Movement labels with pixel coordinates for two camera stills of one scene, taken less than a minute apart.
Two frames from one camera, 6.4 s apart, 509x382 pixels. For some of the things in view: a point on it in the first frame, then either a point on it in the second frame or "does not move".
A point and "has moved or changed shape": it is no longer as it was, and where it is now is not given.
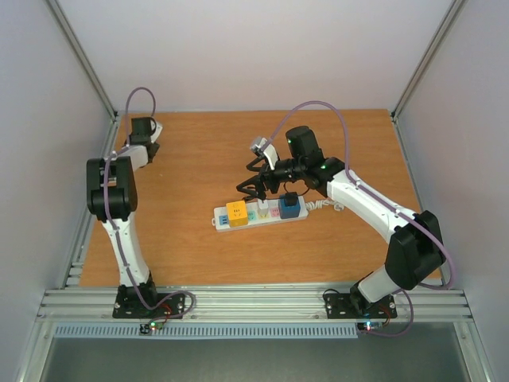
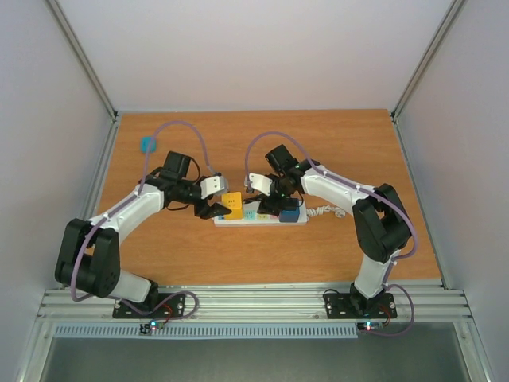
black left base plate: x=130 y=305 does not move
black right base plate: x=338 y=305 does not move
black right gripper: x=258 y=188 to x=272 y=205
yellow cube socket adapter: x=237 y=213 has moved or changed shape
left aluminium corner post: x=83 y=55 does not move
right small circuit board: x=370 y=325 does not move
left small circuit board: x=147 y=328 does not move
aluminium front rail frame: x=95 y=305 does not move
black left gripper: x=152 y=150 to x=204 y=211
